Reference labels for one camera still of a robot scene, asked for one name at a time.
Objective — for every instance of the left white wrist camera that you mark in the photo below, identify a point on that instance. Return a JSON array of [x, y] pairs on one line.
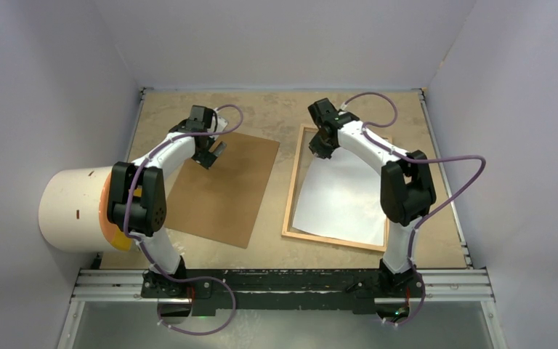
[[219, 124]]

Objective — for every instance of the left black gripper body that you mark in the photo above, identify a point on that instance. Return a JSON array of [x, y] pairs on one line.
[[204, 158]]

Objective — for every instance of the brown backing board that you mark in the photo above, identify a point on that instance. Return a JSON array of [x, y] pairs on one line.
[[222, 203]]

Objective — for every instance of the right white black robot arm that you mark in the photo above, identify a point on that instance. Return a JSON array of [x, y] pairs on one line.
[[407, 190]]

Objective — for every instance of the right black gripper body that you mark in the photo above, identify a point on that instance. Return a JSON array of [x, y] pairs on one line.
[[325, 149]]

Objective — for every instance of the wooden picture frame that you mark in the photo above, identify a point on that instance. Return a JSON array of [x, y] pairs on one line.
[[298, 183]]

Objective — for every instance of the white cylinder orange lid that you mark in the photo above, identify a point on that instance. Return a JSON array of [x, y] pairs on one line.
[[73, 212]]

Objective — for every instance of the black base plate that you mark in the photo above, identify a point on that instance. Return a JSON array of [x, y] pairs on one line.
[[361, 291]]

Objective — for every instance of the aluminium rail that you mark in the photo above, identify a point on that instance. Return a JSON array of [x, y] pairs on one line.
[[135, 285]]

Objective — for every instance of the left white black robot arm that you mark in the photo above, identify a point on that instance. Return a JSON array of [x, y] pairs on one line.
[[137, 193]]

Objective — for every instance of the printed photo sheet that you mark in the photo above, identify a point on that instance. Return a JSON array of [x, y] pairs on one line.
[[341, 197]]

